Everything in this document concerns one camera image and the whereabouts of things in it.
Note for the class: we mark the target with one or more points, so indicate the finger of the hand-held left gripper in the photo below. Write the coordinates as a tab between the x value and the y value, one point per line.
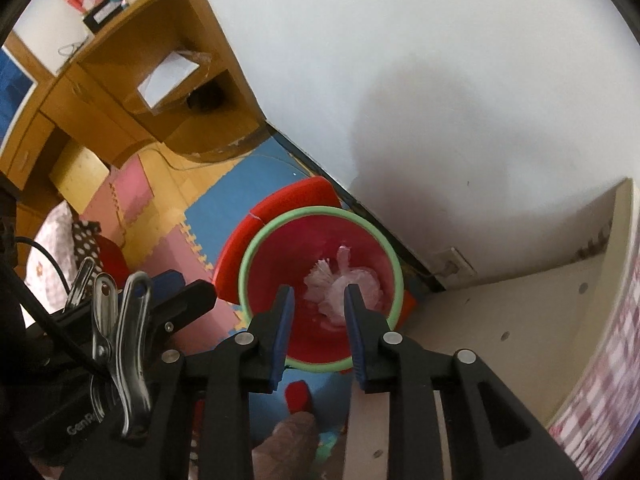
195	297
167	282

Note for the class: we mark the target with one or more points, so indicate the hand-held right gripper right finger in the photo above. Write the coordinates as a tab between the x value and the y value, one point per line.
354	330

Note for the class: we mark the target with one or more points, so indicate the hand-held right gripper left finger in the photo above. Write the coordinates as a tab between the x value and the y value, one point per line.
282	330

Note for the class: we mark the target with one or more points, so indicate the white plastic bag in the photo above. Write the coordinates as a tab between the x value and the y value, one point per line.
360	285

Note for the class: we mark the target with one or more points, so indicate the red bucket green rim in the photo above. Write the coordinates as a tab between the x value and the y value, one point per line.
285	260

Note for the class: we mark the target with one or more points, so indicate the red cloth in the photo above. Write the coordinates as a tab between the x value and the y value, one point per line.
112	255

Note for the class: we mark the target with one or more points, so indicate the red slipper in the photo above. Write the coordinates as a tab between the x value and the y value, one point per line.
299	396

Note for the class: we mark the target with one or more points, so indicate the metal spring clip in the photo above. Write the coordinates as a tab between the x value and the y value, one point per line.
130	350
82	280

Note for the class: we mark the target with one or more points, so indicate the polka dot cloth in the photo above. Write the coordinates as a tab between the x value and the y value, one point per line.
86	242

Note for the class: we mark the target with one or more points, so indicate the person's leg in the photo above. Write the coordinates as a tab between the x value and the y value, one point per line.
287	445

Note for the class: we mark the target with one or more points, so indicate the red plastic stool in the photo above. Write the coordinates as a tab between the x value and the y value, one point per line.
280	200

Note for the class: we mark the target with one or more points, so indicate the pale wooden board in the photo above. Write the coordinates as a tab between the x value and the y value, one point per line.
77	175

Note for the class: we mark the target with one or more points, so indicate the wooden desk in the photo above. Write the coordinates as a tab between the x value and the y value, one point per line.
100	100

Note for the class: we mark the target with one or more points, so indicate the white paper sheet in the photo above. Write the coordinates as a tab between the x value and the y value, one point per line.
167	80

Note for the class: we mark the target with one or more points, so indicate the wooden framed window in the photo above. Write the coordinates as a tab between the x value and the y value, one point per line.
12	90

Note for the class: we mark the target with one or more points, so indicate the checkered heart bedsheet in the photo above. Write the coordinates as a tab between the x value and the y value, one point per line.
600	400

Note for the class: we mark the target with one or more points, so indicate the black box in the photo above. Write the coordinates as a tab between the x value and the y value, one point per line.
102	15

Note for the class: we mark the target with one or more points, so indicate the wall power socket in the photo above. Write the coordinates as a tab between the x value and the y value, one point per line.
452	262

